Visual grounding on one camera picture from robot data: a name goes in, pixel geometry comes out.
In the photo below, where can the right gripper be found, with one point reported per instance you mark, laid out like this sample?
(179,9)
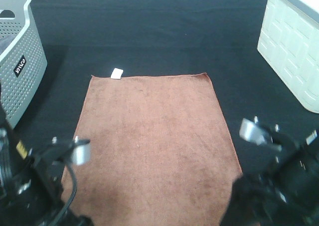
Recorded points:
(268,197)

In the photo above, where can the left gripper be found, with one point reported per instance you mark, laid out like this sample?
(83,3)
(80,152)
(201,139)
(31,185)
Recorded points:
(61,214)

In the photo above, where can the brown microfibre towel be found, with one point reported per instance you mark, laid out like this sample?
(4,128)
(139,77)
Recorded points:
(161,152)

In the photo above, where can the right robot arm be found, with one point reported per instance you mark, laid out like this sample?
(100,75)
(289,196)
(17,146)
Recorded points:
(307,166)

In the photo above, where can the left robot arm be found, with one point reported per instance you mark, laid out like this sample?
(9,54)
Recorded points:
(29,195)

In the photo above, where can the grey towel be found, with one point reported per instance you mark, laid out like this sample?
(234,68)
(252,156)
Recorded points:
(5,42)

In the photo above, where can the grey perforated plastic basket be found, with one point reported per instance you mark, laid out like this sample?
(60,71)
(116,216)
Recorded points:
(23,63)

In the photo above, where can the white plastic basket grey rim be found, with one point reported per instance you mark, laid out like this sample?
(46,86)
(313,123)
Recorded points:
(289,42)

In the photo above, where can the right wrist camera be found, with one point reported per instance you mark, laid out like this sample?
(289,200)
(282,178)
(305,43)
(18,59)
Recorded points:
(252,132)

